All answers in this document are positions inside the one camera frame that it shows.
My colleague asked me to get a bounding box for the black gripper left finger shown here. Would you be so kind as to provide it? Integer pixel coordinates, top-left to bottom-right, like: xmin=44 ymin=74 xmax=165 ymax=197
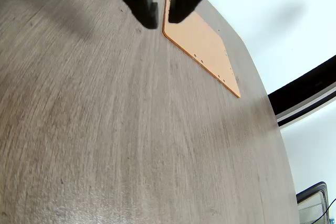
xmin=106 ymin=0 xmax=159 ymax=30

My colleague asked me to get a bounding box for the orange board with holes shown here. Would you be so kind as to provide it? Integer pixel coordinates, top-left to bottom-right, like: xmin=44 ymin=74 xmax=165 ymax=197
xmin=162 ymin=0 xmax=242 ymax=99

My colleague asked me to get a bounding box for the black bar with white edge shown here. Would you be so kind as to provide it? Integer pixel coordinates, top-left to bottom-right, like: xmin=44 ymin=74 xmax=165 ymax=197
xmin=267 ymin=55 xmax=336 ymax=128

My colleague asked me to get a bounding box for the grey mesh chair back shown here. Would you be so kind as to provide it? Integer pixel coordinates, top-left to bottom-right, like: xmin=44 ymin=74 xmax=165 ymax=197
xmin=296 ymin=181 xmax=329 ymax=224

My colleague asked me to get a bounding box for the thin black cable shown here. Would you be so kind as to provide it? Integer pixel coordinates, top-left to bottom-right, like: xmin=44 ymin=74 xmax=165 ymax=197
xmin=312 ymin=197 xmax=336 ymax=224

